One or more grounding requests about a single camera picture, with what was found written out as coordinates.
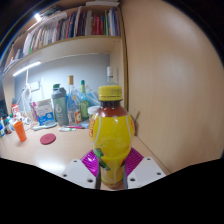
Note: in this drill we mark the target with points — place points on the orange plastic cup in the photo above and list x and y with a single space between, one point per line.
20 131

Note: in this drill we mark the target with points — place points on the wooden shelf unit with books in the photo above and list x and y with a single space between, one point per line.
76 45

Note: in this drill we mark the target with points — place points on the flat round red coaster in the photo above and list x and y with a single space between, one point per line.
48 138

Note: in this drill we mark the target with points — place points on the yellow drink bottle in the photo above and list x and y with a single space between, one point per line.
111 136

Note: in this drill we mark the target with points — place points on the white power strip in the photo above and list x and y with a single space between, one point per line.
34 86

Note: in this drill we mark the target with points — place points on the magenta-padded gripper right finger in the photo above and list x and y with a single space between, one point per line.
145 171

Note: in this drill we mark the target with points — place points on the red and white canister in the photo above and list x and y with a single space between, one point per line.
15 110

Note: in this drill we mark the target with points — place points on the white light bar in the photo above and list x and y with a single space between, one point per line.
26 68

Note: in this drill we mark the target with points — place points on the white marker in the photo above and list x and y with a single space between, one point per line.
66 129

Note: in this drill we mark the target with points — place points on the green-capped glass bottle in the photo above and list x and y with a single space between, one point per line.
84 105

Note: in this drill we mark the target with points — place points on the white round-headed handheld device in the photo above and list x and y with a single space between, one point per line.
45 125

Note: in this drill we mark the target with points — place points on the magenta pouch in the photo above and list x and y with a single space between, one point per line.
33 111

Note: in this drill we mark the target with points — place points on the grey shaker bottle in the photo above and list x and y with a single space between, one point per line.
60 108

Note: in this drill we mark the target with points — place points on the white and blue box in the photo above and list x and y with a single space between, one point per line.
44 112

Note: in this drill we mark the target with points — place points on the tall clear glass bottle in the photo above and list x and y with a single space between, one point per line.
111 76

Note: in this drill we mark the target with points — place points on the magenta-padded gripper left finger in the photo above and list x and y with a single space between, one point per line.
78 171

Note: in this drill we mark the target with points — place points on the green plastic bottle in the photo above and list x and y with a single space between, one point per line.
56 86

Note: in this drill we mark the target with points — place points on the pink pen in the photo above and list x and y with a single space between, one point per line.
76 127

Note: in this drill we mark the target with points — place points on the ceiling light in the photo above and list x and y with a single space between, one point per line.
37 17

